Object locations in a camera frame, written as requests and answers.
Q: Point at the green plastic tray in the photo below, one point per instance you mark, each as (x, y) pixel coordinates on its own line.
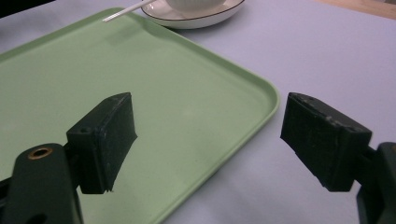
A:
(186, 109)

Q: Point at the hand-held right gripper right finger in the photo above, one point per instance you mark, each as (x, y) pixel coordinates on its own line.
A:
(327, 140)

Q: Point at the white stick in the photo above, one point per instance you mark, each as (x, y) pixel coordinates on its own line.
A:
(124, 11)

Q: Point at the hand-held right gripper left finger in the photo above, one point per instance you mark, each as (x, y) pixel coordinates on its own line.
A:
(102, 140)

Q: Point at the white cup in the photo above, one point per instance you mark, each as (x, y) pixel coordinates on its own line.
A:
(193, 4)

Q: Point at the white saucer with dark rim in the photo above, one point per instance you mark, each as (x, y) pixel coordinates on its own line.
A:
(193, 18)

